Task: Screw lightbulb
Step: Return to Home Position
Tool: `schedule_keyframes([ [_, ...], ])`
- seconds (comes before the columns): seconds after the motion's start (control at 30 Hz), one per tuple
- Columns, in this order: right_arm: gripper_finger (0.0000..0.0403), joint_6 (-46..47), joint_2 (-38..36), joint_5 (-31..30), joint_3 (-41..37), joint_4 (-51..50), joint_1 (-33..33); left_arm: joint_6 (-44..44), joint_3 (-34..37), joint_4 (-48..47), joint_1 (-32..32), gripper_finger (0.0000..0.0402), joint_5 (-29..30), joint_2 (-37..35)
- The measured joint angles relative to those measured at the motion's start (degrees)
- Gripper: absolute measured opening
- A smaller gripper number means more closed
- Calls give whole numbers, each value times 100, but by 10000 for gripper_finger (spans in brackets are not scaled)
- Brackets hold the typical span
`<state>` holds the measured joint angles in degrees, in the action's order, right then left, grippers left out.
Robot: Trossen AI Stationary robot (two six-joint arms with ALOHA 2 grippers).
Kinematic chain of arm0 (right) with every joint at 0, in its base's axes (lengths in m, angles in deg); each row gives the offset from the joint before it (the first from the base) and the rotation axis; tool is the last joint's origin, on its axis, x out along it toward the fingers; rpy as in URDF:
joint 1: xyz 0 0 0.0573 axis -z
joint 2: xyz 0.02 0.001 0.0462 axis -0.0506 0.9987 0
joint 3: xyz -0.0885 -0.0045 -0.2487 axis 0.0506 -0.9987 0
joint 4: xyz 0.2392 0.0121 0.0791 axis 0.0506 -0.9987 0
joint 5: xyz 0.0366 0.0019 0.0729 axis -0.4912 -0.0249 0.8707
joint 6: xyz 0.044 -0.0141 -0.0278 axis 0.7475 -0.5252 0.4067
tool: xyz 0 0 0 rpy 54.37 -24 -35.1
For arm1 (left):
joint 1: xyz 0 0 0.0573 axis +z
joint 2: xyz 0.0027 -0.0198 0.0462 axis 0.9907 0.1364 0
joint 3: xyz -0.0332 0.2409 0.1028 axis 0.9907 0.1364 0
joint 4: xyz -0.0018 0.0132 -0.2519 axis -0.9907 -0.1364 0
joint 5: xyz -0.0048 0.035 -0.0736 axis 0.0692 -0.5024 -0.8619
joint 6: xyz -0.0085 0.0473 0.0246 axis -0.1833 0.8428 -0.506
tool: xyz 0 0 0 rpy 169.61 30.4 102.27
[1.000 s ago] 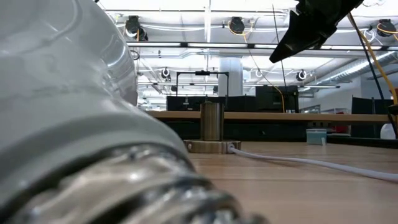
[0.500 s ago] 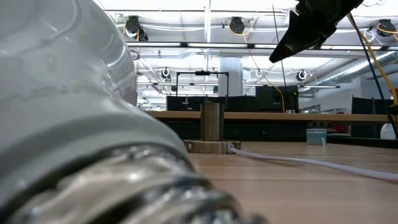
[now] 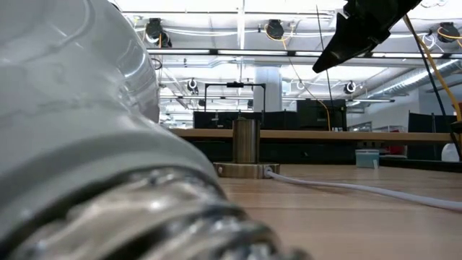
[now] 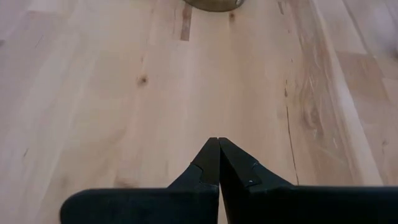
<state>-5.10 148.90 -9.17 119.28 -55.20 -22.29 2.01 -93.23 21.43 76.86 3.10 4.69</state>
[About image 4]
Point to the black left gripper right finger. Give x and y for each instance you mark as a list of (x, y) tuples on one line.
[(295, 205)]

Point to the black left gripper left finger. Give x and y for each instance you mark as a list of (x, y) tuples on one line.
[(155, 205)]

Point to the metal lamp socket base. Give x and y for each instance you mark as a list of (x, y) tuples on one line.
[(214, 4)]

